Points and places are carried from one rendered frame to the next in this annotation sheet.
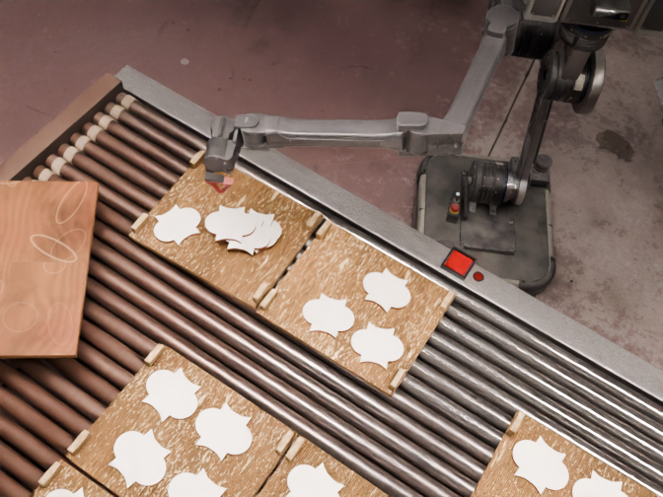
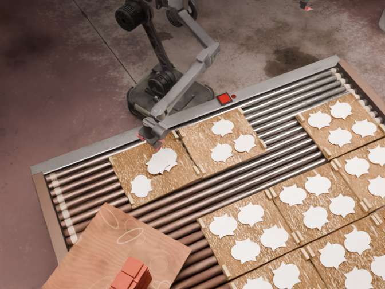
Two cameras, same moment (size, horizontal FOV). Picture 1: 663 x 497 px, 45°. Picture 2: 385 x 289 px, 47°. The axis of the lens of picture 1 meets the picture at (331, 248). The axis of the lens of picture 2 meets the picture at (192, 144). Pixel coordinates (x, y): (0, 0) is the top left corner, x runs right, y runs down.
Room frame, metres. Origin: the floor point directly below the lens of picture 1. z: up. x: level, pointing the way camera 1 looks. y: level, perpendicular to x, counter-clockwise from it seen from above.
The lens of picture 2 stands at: (0.22, 1.13, 3.05)
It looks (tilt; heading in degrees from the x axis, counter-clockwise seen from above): 56 degrees down; 309
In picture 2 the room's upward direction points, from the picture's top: 1 degrees clockwise
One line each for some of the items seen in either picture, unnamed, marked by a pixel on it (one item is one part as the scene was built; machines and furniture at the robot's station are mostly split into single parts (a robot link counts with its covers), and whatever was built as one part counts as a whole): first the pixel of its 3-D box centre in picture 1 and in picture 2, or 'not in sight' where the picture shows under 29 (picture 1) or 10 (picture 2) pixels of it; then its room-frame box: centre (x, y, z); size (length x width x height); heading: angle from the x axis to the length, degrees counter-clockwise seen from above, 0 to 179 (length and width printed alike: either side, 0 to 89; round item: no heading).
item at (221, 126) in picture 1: (222, 133); (149, 125); (1.17, 0.29, 1.34); 0.07 x 0.06 x 0.07; 2
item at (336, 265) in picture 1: (357, 304); (221, 141); (1.00, -0.09, 0.93); 0.41 x 0.35 x 0.02; 65
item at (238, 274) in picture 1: (228, 226); (154, 168); (1.18, 0.29, 0.93); 0.41 x 0.35 x 0.02; 67
